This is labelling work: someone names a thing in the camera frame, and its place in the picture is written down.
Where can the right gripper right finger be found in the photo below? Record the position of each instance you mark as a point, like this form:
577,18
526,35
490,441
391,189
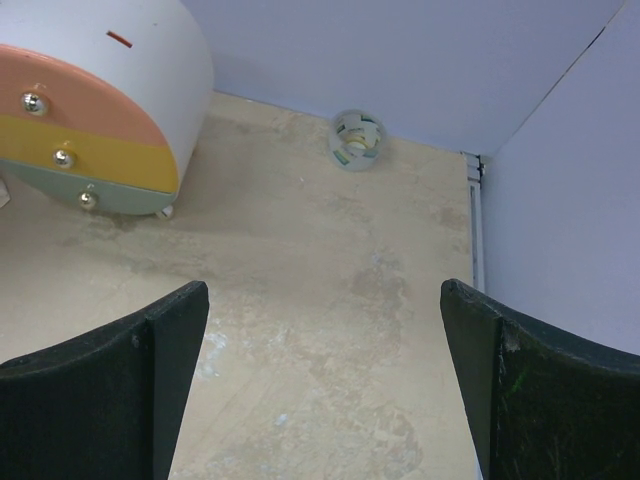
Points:
541,403

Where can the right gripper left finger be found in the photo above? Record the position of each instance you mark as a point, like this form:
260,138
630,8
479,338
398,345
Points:
107,404

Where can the aluminium table edge rail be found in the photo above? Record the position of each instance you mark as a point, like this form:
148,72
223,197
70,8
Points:
474,176

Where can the round three-drawer cabinet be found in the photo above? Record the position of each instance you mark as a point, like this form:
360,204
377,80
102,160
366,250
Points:
102,102

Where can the clear tape roll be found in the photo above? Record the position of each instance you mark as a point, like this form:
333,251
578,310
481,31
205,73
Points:
355,140

